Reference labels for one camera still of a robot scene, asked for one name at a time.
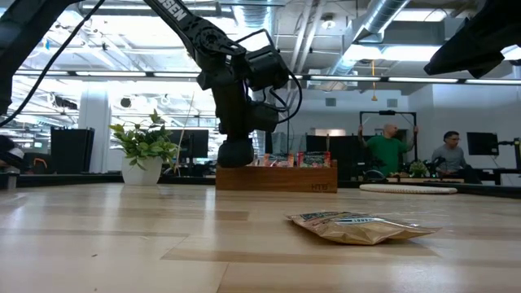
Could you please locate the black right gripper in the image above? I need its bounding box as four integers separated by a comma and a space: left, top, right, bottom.
422, 0, 521, 80

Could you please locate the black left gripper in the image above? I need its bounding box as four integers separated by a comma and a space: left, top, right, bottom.
210, 80, 282, 169

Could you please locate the red strawberry tea bag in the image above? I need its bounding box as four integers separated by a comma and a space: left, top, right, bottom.
296, 151, 332, 169

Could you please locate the wooden compartment tea box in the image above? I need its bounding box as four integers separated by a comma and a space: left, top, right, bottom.
215, 159, 339, 194

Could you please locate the black computer monitor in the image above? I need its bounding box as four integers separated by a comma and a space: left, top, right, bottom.
169, 129, 210, 166
466, 131, 500, 156

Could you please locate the person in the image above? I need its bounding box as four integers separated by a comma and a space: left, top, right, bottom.
0, 134, 26, 173
430, 130, 469, 175
357, 123, 419, 177

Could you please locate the green plant in white pot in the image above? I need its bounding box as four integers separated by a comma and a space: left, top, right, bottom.
108, 108, 180, 187

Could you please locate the dark partition screen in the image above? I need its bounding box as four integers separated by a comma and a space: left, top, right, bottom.
304, 133, 379, 180

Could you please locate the small green background plant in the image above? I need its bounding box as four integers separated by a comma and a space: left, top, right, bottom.
409, 160, 431, 179

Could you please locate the long ceiling light strip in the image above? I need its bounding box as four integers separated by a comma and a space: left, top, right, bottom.
14, 70, 521, 85

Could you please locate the large black panel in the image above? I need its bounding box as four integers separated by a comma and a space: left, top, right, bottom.
50, 127, 95, 175

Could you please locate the black office chair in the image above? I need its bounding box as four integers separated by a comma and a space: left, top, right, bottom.
24, 152, 56, 175

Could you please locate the black metal gantry frame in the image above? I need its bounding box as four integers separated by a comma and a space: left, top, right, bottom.
284, 107, 291, 166
359, 110, 418, 164

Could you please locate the black left camera cable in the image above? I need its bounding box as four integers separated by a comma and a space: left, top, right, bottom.
235, 28, 304, 125

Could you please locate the silver round ventilation duct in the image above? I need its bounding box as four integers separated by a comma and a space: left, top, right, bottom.
325, 0, 412, 77
231, 0, 282, 46

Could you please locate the yellow hanging cord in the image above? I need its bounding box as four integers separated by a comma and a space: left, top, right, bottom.
370, 59, 379, 102

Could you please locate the black aluminium rig frame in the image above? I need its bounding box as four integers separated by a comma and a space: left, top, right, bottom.
0, 173, 521, 199

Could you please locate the thin black cable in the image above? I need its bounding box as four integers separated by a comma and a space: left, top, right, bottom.
0, 0, 107, 128

